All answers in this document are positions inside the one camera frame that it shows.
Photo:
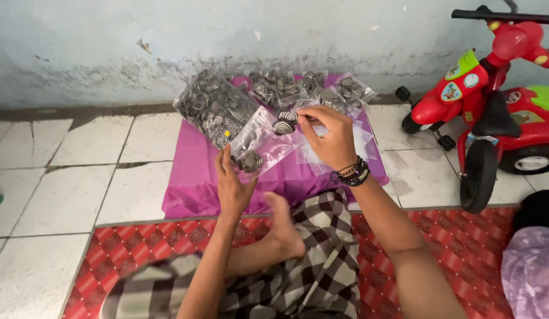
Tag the red toy tricycle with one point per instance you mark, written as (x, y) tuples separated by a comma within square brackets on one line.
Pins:
[(482, 102)]

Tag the magenta plastic sheet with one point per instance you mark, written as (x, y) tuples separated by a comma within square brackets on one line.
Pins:
[(194, 177)]

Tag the large bag of striped cookies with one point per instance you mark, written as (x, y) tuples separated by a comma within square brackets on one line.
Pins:
[(212, 106)]

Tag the person's bare foot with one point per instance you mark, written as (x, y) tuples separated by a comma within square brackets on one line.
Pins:
[(283, 235)]

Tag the striped round cookie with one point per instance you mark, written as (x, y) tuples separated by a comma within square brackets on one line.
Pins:
[(284, 127), (289, 116), (250, 161)]

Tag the person's right hand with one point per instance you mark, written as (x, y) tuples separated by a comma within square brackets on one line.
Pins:
[(334, 139)]

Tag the purple tie-dye cloth bundle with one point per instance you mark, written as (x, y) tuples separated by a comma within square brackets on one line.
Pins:
[(533, 274)]

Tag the person's left fingers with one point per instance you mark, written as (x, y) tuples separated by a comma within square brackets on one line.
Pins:
[(224, 158)]

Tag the person's checkered sarong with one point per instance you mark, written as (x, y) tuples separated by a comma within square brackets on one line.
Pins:
[(327, 266)]

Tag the red checkered floor mat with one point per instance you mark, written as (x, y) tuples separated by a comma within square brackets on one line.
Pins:
[(451, 257)]

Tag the stack of empty clear bags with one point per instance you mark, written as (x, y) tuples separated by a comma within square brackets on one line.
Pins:
[(360, 144)]

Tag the small filled cookie bag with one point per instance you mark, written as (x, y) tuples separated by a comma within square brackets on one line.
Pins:
[(262, 88), (290, 88), (355, 88), (334, 99), (313, 79)]

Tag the person's left hand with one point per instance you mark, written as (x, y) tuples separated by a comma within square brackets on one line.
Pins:
[(232, 190)]

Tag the black cloth bundle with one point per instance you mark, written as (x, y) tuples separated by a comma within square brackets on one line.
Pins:
[(538, 210)]

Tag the small clear zip bag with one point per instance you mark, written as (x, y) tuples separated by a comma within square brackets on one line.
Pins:
[(265, 144)]

